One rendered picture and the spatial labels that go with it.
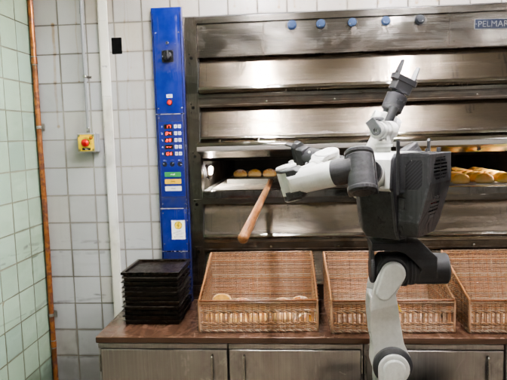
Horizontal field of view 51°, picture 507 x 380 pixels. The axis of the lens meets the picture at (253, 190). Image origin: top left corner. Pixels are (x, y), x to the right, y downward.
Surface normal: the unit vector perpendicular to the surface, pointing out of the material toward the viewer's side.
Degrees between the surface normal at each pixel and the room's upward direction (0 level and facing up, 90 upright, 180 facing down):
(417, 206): 90
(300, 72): 70
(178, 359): 90
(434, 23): 90
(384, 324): 90
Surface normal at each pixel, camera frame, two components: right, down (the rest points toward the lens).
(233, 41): -0.07, 0.11
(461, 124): -0.08, -0.24
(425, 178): -0.64, 0.10
